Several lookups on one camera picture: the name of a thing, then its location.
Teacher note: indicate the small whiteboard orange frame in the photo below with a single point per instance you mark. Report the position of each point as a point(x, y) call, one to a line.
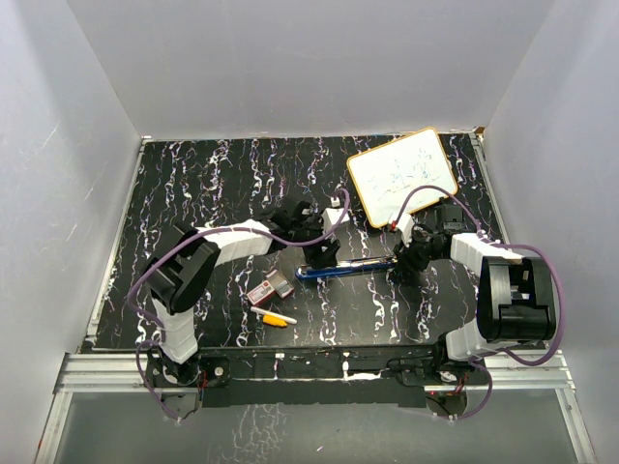
point(409, 173)

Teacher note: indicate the red white staple box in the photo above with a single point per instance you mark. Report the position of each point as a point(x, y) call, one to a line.
point(261, 293)

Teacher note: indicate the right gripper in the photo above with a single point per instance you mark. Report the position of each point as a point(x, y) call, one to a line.
point(406, 259)

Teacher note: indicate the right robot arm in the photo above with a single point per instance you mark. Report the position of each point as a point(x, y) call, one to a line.
point(515, 298)

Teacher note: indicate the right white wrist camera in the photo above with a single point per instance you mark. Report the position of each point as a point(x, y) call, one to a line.
point(404, 225)

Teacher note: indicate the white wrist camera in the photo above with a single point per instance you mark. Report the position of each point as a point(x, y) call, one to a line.
point(404, 225)
point(336, 215)

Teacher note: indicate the yellow marker cap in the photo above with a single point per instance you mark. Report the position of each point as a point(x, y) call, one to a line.
point(274, 321)

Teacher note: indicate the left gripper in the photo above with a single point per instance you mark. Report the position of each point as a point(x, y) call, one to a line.
point(316, 255)

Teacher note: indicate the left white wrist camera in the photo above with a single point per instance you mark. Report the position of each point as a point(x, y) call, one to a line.
point(336, 215)

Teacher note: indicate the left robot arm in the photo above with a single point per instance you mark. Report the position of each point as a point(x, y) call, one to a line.
point(177, 275)

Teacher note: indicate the white marker pen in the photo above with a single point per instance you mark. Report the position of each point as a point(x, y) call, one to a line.
point(260, 311)

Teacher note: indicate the staple tray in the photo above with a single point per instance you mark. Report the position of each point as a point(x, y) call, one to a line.
point(280, 284)

